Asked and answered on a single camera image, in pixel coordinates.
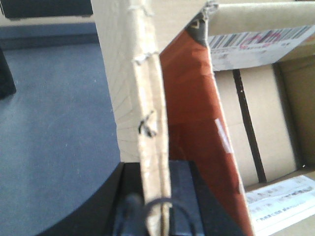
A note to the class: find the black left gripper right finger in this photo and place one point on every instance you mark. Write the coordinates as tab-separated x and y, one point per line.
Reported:
208	216

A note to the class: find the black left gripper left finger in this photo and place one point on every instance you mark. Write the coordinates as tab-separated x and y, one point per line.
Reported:
110	210

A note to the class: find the plain brown cardboard box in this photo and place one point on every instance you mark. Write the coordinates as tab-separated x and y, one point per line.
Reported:
127	38

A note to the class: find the cardboard box with red print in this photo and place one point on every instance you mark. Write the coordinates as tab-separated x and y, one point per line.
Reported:
193	101

